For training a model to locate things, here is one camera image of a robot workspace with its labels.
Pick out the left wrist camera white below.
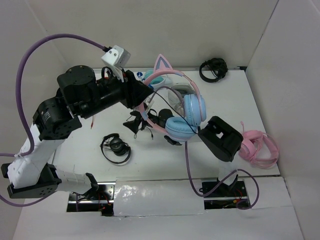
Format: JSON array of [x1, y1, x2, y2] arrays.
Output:
[[101, 45, 131, 83]]

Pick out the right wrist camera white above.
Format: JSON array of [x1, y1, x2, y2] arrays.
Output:
[[144, 98, 154, 113]]

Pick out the teal white headphones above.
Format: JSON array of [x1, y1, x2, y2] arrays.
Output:
[[136, 69, 173, 90]]

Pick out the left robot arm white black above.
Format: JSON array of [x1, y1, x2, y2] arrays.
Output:
[[1, 65, 153, 200]]

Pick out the white taped cover plate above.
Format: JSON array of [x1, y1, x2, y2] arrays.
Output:
[[113, 180, 205, 217]]

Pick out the grey white headphones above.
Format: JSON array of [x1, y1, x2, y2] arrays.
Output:
[[167, 83, 195, 115]]

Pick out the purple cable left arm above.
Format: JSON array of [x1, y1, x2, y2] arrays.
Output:
[[0, 33, 107, 207]]

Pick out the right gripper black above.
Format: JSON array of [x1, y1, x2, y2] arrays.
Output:
[[123, 106, 169, 134]]

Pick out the black headphones far corner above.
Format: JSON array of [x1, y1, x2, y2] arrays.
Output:
[[199, 57, 229, 83]]

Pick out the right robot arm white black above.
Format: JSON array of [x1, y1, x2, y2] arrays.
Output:
[[123, 108, 243, 196]]

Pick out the small black on-ear headphones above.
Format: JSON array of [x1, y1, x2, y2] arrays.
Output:
[[99, 133, 132, 165]]

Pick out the blue pink cat-ear headphones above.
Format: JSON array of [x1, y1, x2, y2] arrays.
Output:
[[136, 54, 207, 142]]

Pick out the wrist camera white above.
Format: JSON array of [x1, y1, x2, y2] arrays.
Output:
[[144, 98, 154, 113], [101, 45, 131, 83]]

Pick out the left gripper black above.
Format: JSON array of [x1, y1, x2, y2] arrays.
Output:
[[78, 64, 154, 120]]

